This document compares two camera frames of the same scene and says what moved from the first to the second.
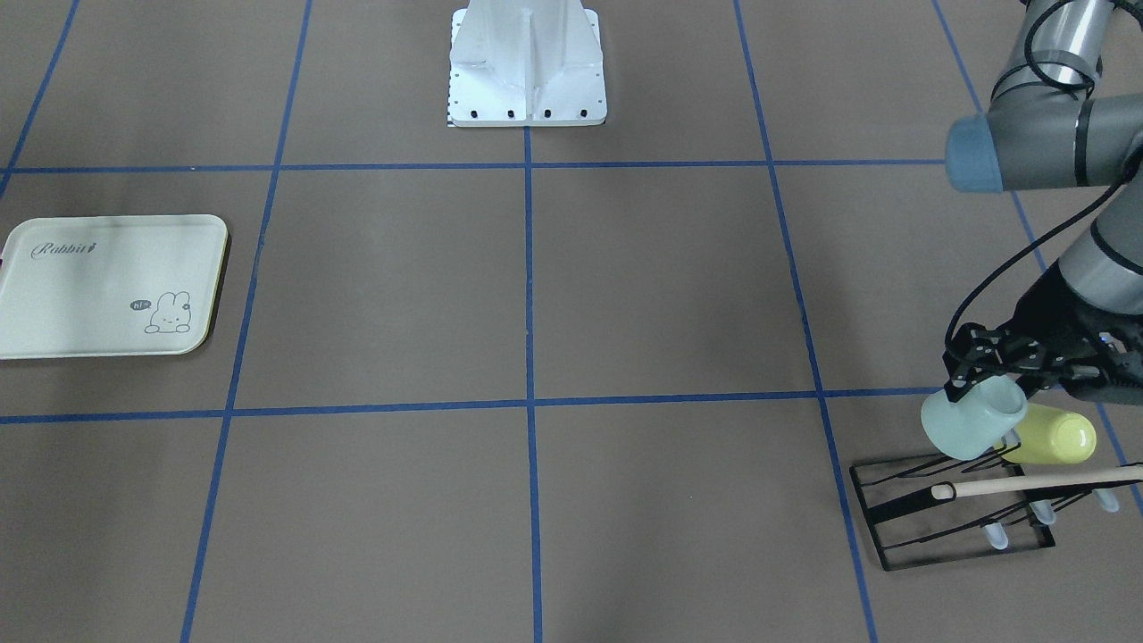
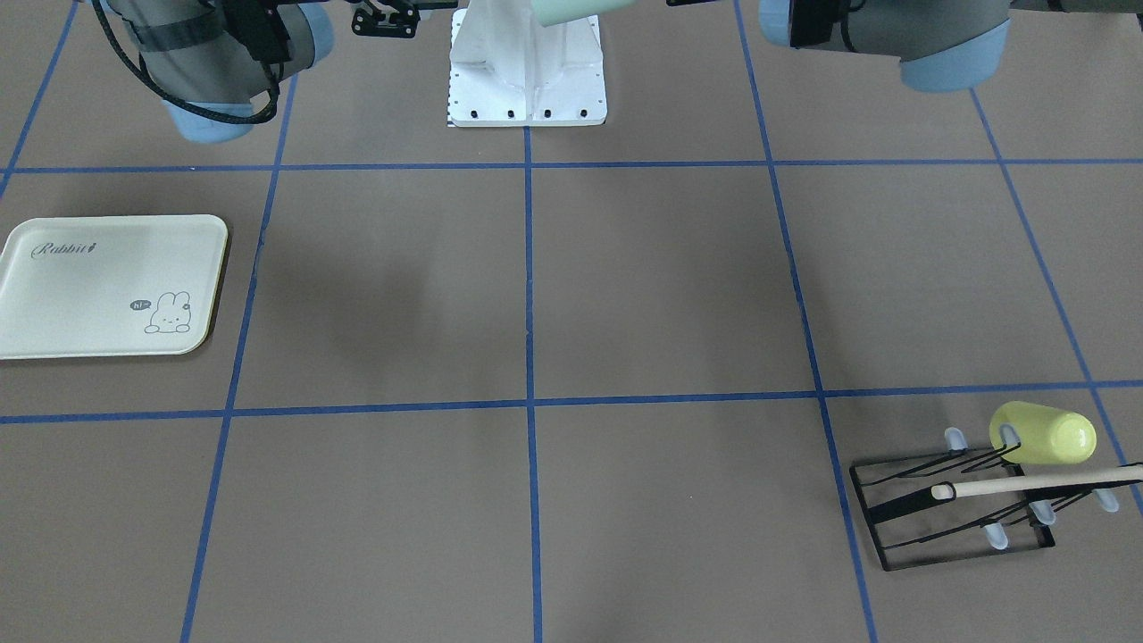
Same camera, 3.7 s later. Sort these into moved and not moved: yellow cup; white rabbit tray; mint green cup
Moved: mint green cup
Not moved: white rabbit tray; yellow cup
